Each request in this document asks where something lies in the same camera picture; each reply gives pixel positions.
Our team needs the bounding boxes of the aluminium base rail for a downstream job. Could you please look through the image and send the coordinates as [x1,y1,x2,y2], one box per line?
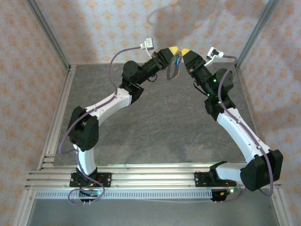
[24,161,283,189]

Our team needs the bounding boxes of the aluminium frame bar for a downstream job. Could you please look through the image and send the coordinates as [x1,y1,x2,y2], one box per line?
[13,188,36,226]
[269,188,296,226]

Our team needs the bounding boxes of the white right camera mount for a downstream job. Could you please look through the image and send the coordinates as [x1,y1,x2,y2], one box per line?
[203,57,216,68]

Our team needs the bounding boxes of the aluminium frame post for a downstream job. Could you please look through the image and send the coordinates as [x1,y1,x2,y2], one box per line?
[25,0,72,71]
[235,0,280,69]

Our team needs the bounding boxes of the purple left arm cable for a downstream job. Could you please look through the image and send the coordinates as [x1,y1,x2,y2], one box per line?
[58,46,143,206]

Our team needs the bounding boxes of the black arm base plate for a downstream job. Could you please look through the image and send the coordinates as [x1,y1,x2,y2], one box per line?
[194,171,236,188]
[69,171,112,188]

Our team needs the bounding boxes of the slotted grey cable duct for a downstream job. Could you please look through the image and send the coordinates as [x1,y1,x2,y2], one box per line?
[35,190,214,200]

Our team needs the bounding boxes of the small circuit board with LED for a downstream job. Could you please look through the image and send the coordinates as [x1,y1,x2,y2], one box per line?
[220,187,242,197]
[79,189,102,198]

